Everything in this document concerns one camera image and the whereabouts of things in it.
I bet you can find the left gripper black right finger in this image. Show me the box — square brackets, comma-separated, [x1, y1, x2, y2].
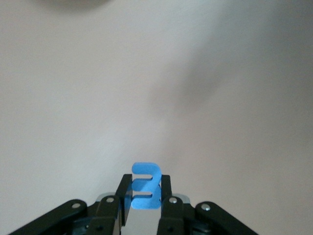
[156, 175, 260, 235]

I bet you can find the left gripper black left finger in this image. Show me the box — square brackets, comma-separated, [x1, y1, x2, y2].
[7, 174, 134, 235]

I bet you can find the blue foam letter E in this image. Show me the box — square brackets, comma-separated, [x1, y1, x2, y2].
[131, 162, 162, 211]

